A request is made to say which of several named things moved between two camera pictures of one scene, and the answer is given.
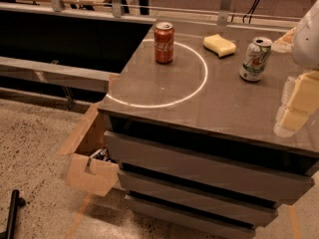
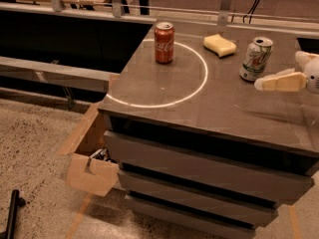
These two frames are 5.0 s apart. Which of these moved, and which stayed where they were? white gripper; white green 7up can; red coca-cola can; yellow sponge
Moved: white gripper
Stayed: red coca-cola can; yellow sponge; white green 7up can
